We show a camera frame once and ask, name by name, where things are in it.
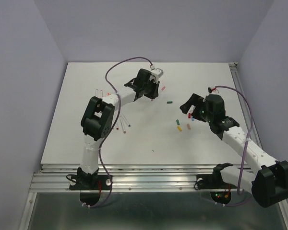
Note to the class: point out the blue capped marker pen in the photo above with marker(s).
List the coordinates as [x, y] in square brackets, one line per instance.
[125, 120]

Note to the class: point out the peach capped marker pen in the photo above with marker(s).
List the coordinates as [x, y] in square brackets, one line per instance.
[122, 124]

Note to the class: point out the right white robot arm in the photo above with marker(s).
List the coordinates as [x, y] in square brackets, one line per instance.
[268, 180]

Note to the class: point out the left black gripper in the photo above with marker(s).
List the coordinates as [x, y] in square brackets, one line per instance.
[155, 93]

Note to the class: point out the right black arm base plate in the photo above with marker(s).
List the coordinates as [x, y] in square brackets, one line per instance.
[210, 182]

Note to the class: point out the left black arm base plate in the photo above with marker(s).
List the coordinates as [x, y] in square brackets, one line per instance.
[100, 182]

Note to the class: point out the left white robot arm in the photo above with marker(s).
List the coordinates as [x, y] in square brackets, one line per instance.
[98, 119]

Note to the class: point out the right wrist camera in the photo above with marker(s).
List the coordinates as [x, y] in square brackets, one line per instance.
[213, 90]

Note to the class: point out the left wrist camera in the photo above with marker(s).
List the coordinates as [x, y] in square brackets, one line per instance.
[157, 73]

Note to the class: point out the aluminium front rail frame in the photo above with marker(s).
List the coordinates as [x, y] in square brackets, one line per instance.
[144, 197]

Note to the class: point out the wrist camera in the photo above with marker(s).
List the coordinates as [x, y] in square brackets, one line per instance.
[213, 90]
[157, 73]

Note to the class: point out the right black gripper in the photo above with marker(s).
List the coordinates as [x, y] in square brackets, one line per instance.
[197, 100]

